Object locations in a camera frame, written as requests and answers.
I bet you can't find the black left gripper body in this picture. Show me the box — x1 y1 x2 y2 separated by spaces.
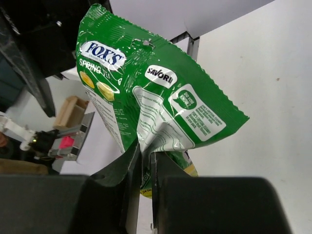
0 0 112 77

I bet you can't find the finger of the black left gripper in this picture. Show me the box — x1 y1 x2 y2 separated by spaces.
0 7 56 117

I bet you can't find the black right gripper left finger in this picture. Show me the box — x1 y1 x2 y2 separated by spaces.
0 141 141 234

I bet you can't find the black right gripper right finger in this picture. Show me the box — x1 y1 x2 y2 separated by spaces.
150 153 291 234

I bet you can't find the green snack packet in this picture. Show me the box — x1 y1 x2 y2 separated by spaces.
76 4 249 198

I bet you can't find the colourful clutter outside enclosure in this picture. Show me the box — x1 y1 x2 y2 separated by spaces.
0 96 95 167

